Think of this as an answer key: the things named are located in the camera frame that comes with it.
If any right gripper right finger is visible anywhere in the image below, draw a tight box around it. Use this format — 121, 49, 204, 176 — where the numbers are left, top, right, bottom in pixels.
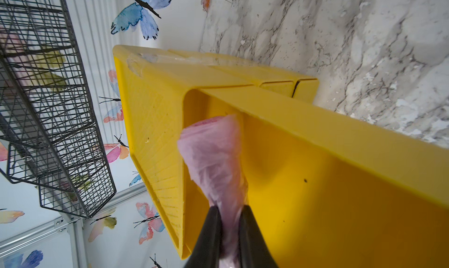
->
239, 205, 278, 268

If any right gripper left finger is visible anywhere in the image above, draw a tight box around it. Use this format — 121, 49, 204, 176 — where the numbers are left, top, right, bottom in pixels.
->
184, 206, 222, 268

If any yellow drawer cabinet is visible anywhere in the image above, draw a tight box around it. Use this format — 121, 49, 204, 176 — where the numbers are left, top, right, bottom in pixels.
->
113, 45, 449, 268

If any pink bag roll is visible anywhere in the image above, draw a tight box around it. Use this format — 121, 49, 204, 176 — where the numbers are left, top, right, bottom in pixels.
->
177, 115, 247, 268

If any black wire wall basket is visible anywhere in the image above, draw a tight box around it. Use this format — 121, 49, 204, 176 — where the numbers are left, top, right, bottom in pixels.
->
1, 0, 116, 218

